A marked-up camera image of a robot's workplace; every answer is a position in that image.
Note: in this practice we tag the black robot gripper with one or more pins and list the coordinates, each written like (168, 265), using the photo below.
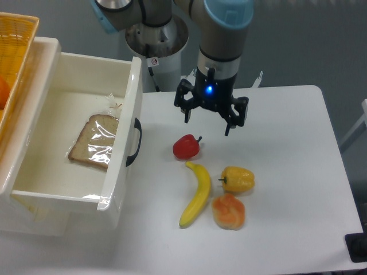
(213, 89)

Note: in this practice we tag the white top drawer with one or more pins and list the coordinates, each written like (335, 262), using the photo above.
(46, 177)

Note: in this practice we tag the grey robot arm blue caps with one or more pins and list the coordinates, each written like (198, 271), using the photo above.
(223, 24)

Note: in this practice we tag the white drawer cabinet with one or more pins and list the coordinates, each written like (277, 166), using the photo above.
(17, 214)

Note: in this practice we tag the red bell pepper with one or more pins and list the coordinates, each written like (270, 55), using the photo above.
(186, 147)

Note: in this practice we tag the yellow bell pepper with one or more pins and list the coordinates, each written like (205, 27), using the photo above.
(237, 179)

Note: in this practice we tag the yellow banana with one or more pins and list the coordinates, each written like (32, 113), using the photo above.
(198, 202)

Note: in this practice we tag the bagged bread slice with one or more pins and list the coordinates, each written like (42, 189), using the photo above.
(94, 145)

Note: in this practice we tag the yellow wicker basket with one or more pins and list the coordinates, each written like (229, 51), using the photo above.
(17, 35)

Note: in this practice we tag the black device at table edge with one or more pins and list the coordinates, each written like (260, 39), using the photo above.
(356, 245)

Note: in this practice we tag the orange fruit in basket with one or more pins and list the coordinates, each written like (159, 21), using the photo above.
(4, 92)

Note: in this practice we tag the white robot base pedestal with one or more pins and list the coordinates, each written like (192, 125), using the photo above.
(160, 50)

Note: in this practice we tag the black drawer handle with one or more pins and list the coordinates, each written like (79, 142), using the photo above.
(134, 141)

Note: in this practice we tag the white frame at right edge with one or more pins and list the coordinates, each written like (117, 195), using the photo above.
(357, 129)

